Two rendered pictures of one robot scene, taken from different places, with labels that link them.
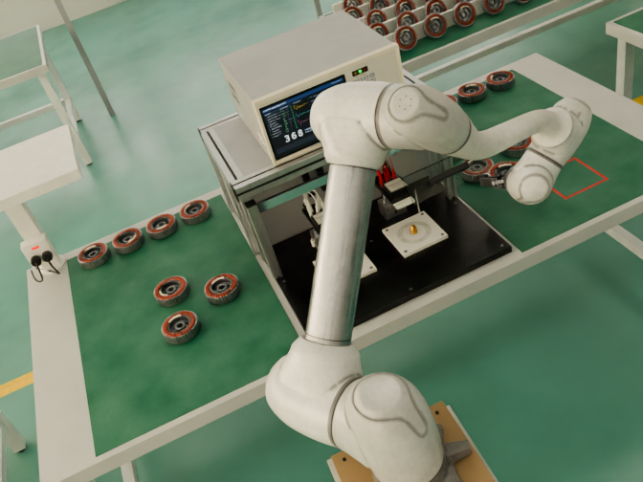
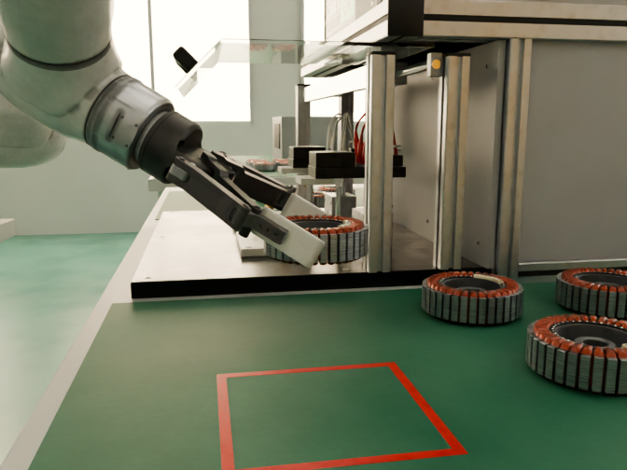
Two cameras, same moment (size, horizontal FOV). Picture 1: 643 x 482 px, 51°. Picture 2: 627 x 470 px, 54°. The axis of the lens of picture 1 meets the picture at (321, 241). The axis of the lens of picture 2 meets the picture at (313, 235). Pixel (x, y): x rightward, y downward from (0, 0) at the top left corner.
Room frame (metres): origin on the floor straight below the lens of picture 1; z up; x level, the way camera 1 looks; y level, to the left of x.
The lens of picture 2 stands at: (1.68, -1.25, 0.96)
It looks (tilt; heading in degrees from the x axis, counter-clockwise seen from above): 10 degrees down; 91
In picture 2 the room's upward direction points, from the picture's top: straight up
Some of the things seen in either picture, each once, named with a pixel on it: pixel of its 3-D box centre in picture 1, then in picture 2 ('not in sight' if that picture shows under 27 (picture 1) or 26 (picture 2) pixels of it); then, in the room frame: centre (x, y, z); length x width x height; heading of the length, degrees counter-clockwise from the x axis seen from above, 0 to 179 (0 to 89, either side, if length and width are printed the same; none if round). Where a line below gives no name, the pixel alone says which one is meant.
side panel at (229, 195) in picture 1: (232, 196); not in sight; (1.91, 0.24, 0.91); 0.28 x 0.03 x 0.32; 12
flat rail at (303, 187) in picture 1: (349, 167); (330, 88); (1.68, -0.14, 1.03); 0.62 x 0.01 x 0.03; 102
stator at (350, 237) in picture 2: (507, 175); (315, 238); (1.66, -0.61, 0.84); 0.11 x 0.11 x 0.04
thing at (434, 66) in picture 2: not in sight; (373, 80); (1.76, -0.13, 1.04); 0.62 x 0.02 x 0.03; 102
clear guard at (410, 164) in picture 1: (422, 153); (295, 73); (1.63, -0.35, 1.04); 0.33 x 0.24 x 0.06; 12
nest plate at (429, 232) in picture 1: (414, 233); (285, 241); (1.61, -0.28, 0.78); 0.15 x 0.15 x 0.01; 12
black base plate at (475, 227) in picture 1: (378, 251); (284, 238); (1.60, -0.16, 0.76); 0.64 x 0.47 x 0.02; 102
